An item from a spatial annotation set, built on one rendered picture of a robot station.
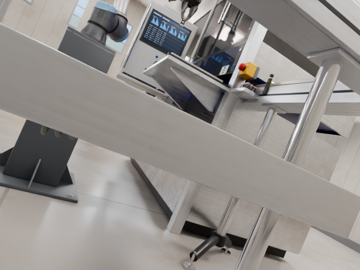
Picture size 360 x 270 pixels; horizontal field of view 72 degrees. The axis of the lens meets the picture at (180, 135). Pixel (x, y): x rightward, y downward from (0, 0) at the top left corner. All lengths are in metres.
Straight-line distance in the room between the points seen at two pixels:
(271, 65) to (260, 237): 1.14
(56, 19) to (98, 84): 8.61
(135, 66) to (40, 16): 6.91
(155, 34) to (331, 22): 1.89
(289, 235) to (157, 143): 1.60
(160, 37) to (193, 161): 1.99
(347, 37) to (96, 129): 0.58
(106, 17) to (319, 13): 1.11
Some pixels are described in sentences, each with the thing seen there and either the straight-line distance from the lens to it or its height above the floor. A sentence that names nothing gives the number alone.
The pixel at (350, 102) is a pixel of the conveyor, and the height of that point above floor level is 0.84.
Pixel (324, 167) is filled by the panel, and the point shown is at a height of 0.72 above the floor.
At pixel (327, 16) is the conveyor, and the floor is 0.86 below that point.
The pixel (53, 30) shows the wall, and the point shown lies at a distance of 8.97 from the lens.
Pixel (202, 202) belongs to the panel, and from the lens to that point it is 1.48.
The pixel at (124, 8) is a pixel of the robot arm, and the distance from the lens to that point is 1.68.
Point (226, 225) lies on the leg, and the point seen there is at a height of 0.19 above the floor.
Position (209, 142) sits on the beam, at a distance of 0.50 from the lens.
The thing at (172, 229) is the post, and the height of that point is 0.02.
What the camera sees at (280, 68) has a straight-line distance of 1.66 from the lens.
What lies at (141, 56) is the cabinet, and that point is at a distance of 2.34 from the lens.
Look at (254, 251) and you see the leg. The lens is 0.68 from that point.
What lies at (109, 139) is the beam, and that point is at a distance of 0.45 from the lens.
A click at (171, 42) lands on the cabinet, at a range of 2.42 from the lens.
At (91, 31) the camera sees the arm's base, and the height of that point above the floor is 0.83.
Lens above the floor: 0.50
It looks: 1 degrees up
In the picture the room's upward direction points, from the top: 23 degrees clockwise
